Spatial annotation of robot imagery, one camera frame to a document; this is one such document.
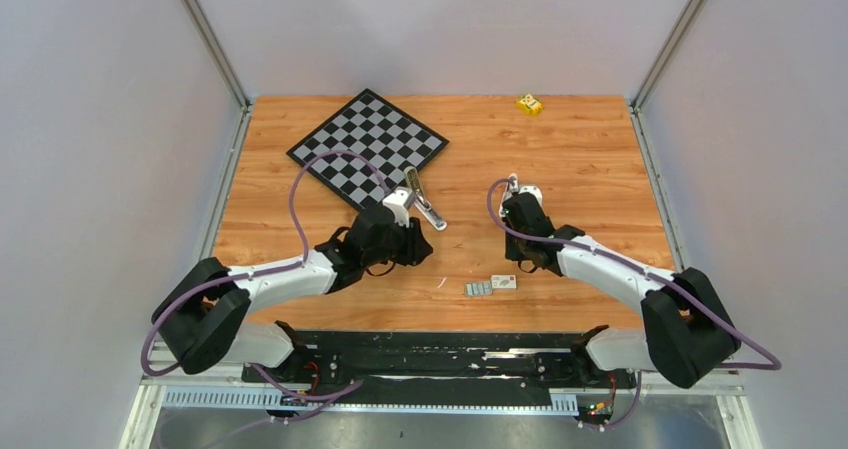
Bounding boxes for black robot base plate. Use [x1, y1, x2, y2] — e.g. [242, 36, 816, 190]
[242, 330, 636, 408]

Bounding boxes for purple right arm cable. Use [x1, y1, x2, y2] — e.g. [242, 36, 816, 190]
[486, 178, 783, 430]

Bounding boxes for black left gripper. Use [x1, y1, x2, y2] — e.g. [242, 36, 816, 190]
[363, 214, 432, 268]

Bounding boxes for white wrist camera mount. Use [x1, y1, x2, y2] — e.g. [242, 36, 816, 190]
[514, 184, 544, 207]
[381, 186, 416, 228]

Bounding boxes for black white chessboard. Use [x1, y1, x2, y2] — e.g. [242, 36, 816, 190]
[287, 89, 449, 211]

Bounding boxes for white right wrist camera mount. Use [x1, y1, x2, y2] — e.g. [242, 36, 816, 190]
[514, 184, 544, 207]

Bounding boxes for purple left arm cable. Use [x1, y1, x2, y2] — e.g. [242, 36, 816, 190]
[140, 150, 393, 423]

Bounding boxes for white staple box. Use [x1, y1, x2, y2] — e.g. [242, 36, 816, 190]
[490, 274, 517, 290]

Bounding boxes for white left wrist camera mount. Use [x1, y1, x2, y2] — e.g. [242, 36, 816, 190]
[381, 186, 416, 228]

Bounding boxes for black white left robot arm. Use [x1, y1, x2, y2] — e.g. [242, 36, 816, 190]
[150, 206, 433, 382]

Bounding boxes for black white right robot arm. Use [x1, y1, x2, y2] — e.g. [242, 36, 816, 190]
[498, 191, 741, 388]

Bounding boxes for yellow printed small box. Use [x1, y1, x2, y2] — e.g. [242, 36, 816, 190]
[516, 94, 544, 116]

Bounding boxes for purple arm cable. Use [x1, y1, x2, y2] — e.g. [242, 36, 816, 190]
[140, 150, 393, 423]
[486, 178, 783, 430]

